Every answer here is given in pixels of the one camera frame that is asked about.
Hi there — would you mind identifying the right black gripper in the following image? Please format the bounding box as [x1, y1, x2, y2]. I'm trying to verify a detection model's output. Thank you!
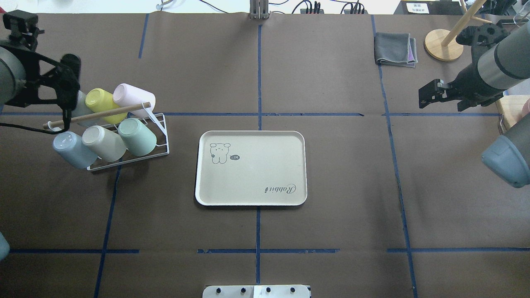
[418, 63, 504, 112]

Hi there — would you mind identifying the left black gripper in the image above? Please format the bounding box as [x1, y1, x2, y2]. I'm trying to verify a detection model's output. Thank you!
[12, 48, 81, 109]

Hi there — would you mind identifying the mint green cup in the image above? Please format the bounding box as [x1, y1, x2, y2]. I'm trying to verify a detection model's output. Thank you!
[118, 118, 157, 156]

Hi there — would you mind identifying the beige rabbit serving tray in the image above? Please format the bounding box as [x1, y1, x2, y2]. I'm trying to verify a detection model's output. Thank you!
[195, 130, 307, 206]

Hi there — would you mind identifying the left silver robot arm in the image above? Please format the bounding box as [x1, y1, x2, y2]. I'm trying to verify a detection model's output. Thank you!
[0, 46, 81, 135]

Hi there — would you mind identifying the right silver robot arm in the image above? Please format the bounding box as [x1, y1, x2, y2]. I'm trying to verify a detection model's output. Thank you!
[418, 23, 530, 188]

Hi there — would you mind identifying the grey cup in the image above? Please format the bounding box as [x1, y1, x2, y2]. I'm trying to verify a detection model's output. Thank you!
[72, 91, 99, 127]

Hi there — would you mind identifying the yellow cup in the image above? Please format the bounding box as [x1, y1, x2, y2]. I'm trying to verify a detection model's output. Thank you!
[85, 88, 128, 125]

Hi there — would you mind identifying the pink cup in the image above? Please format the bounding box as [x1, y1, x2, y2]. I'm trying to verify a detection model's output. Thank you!
[112, 83, 157, 112]

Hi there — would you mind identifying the blue cup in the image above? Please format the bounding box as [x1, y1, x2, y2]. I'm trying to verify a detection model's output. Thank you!
[52, 131, 98, 168]

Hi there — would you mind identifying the beige cup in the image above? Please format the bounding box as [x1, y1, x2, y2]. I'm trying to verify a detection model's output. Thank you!
[82, 126, 127, 162]

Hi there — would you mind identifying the wooden mug tree stand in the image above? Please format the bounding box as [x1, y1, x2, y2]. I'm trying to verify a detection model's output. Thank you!
[424, 0, 491, 62]

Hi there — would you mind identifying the grey folded cloth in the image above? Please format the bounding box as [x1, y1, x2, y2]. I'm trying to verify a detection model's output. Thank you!
[373, 32, 418, 68]

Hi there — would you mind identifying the wooden cutting board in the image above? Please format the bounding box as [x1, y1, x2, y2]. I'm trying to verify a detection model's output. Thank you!
[495, 94, 530, 134]

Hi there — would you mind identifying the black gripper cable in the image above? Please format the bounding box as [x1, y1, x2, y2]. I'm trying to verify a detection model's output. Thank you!
[0, 106, 71, 135]

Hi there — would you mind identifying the white wire cup rack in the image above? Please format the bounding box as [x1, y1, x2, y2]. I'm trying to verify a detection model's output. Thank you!
[43, 102, 170, 172]

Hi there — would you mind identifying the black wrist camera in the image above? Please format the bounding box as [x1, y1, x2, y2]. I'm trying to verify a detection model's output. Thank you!
[455, 23, 510, 47]

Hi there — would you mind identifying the grey aluminium post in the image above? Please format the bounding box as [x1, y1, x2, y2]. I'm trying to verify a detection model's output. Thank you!
[249, 0, 270, 19]

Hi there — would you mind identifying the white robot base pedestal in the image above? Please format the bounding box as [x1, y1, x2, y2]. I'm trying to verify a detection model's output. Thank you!
[202, 284, 312, 298]

